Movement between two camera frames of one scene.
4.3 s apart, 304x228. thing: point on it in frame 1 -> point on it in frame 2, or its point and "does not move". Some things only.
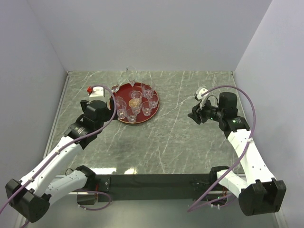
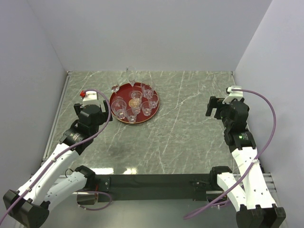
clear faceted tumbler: [147, 88] does not move
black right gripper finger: [195, 114] -> [214, 102]
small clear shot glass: [131, 115] does not move
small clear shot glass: [153, 101] does not move
